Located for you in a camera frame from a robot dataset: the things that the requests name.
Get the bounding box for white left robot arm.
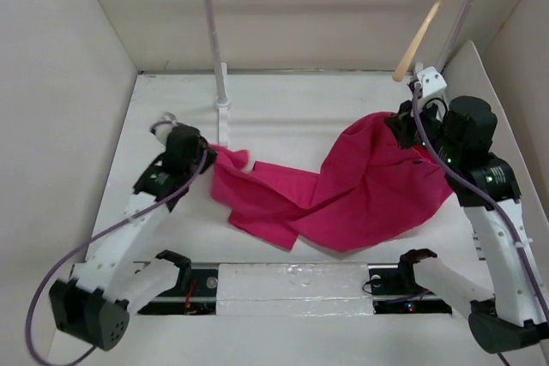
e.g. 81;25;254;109
49;121;217;351

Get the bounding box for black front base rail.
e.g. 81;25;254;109
140;263;452;317

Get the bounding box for beige wooden hanger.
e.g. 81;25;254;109
392;0;445;82

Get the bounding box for pink trousers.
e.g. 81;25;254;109
210;112;452;253

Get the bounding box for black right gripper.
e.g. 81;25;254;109
384;93;463;165

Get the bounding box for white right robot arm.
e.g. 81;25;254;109
386;96;548;356

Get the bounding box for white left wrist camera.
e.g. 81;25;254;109
149;112;179;146

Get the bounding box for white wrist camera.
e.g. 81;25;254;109
407;66;447;99
149;112;179;146

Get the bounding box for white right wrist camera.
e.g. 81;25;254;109
407;66;447;99

